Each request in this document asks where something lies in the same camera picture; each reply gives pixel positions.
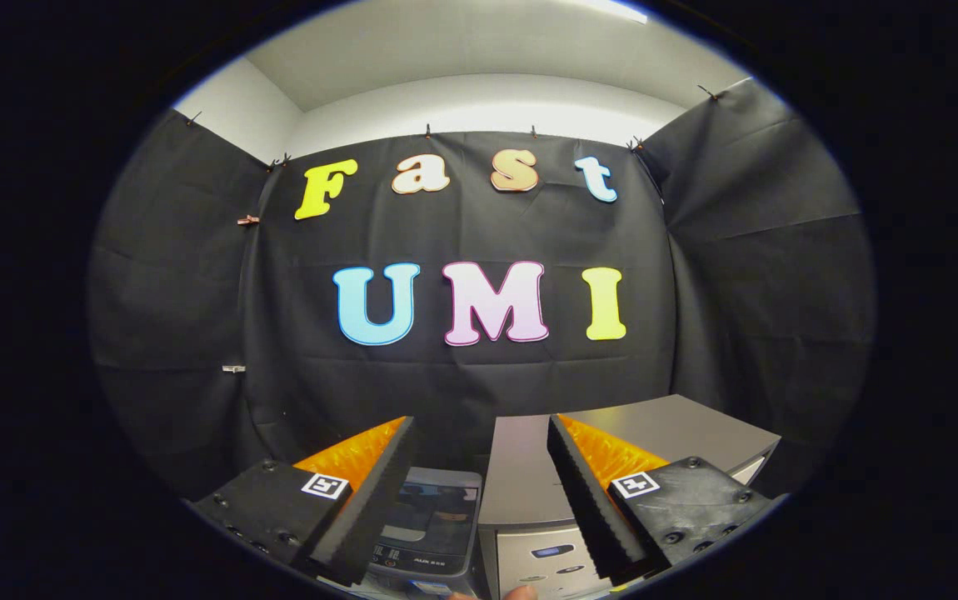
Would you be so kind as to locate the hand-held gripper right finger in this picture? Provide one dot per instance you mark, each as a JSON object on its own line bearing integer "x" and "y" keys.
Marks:
{"x": 587, "y": 500}

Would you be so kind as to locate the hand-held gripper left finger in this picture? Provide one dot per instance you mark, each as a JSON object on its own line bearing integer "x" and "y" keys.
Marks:
{"x": 371, "y": 500}

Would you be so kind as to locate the grey top-load washing machine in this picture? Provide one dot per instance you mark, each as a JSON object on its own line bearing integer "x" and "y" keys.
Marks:
{"x": 421, "y": 560}

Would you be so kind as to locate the grey metal cabinet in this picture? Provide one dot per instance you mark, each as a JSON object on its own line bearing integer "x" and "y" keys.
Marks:
{"x": 521, "y": 467}

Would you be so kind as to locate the black backdrop cloth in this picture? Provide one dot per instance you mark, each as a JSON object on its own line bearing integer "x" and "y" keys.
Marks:
{"x": 462, "y": 375}

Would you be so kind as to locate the pink cloth clip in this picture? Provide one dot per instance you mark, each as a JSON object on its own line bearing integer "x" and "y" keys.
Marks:
{"x": 247, "y": 220}

